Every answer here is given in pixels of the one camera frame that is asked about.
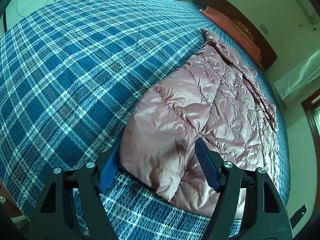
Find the pink quilted down jacket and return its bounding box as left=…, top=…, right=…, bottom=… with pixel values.
left=119, top=29, right=280, bottom=216

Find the blue plaid bed sheet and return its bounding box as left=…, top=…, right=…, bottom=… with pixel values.
left=0, top=0, right=292, bottom=240

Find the embroidered cushion on pillow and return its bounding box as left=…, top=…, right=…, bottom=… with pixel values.
left=232, top=20, right=254, bottom=43

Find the red pillow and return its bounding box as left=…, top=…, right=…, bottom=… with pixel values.
left=200, top=7, right=262, bottom=69

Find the dark wooden headboard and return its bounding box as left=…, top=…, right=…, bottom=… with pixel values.
left=197, top=0, right=278, bottom=71

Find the window with wooden frame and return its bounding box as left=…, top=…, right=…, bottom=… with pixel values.
left=301, top=89, right=319, bottom=148

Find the wall switch plate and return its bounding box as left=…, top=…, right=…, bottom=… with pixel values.
left=259, top=23, right=269, bottom=35

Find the white wall air conditioner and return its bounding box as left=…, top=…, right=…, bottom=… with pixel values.
left=296, top=0, right=319, bottom=25

